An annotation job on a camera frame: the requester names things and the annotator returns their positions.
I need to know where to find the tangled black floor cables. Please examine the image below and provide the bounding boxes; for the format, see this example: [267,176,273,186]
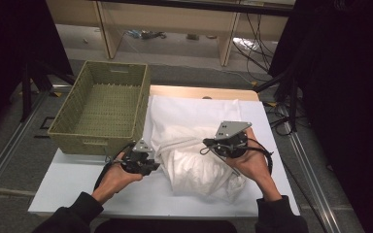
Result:
[264,100,296,138]

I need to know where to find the black curtain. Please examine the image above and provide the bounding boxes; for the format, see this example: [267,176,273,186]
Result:
[267,0,373,233]
[0,0,75,147]

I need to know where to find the metal floor rail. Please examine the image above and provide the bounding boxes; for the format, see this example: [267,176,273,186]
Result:
[0,90,51,203]
[285,129,342,233]

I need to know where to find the person's left hand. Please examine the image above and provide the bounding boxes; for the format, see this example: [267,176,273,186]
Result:
[91,151,144,206]

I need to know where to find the bluish floor clutter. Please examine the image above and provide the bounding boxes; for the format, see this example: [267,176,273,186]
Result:
[123,29,168,41]

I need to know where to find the green woven basket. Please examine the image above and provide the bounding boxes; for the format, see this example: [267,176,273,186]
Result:
[47,59,152,157]

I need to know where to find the person's right hand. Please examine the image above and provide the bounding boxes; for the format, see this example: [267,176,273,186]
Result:
[223,126,284,202]

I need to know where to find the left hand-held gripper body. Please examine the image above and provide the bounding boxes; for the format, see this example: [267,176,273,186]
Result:
[120,138,155,176]

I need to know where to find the light wooden desk frame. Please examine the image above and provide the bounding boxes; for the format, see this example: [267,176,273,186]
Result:
[45,0,296,68]

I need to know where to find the black metal stand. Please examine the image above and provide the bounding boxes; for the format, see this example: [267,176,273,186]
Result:
[19,60,78,123]
[252,70,301,133]

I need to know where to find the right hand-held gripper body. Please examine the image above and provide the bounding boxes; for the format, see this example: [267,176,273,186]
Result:
[212,120,253,160]

